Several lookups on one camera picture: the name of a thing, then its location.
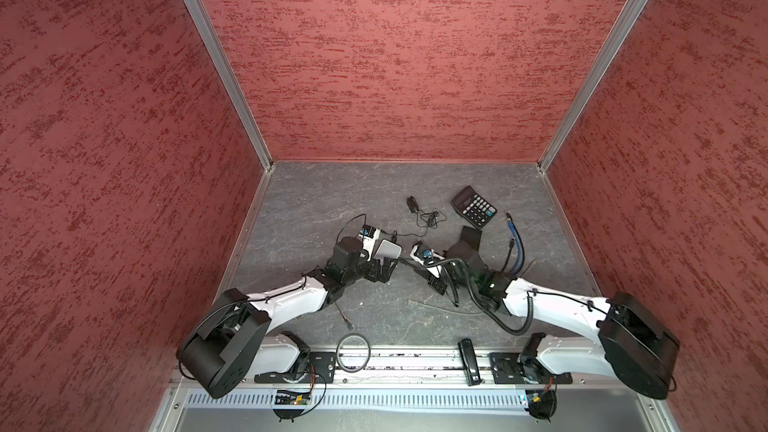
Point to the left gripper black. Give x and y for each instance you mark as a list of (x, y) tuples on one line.
[(385, 270)]

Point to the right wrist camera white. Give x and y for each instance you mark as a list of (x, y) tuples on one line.
[(424, 255)]

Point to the black clip handle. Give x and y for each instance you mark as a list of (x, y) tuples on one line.
[(469, 362)]

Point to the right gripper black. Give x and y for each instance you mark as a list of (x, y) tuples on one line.
[(435, 283)]

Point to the black power adapter with cord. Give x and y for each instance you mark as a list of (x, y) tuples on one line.
[(425, 221)]

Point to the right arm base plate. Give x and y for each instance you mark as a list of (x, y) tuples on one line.
[(510, 369)]

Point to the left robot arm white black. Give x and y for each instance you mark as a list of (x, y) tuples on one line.
[(234, 340)]

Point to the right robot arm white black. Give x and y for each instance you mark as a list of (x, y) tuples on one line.
[(567, 333)]

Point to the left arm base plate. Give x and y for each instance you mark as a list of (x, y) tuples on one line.
[(315, 366)]

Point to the black calculator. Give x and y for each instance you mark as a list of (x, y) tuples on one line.
[(473, 208)]

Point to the black rectangular box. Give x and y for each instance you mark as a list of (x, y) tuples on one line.
[(471, 236)]

